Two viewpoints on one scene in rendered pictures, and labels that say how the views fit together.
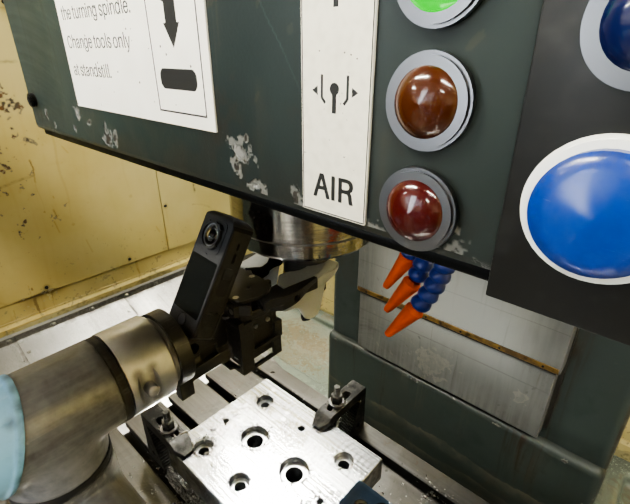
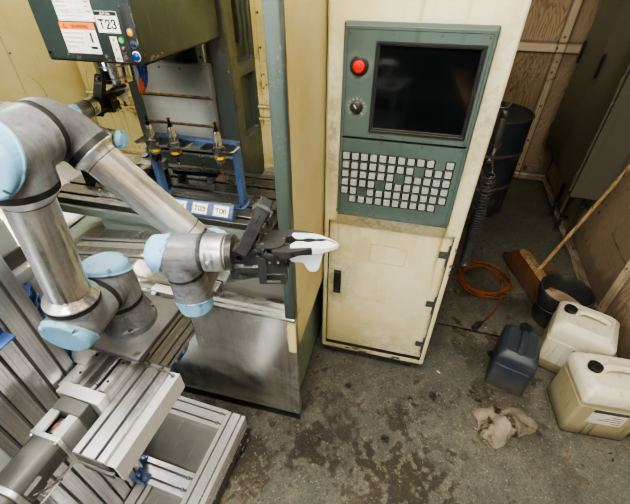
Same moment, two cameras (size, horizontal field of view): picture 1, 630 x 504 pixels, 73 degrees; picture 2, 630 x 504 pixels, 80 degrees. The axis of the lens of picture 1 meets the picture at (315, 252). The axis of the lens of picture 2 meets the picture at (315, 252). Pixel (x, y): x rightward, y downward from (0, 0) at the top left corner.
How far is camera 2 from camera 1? 164 cm
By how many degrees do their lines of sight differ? 27
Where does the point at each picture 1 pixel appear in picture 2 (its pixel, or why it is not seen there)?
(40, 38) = (55, 40)
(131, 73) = (84, 46)
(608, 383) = (230, 126)
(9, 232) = not seen: outside the picture
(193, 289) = (97, 91)
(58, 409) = (83, 107)
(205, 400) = not seen: hidden behind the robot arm
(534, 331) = (206, 115)
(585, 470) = not seen: hidden behind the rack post
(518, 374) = (208, 132)
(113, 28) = (80, 40)
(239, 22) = (103, 41)
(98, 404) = (89, 108)
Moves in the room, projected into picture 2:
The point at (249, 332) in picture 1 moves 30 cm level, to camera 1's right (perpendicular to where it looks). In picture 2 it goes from (112, 101) to (180, 92)
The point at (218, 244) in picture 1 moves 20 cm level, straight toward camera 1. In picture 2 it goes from (100, 80) to (116, 89)
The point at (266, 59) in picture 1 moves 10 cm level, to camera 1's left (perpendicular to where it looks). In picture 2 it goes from (107, 45) to (78, 48)
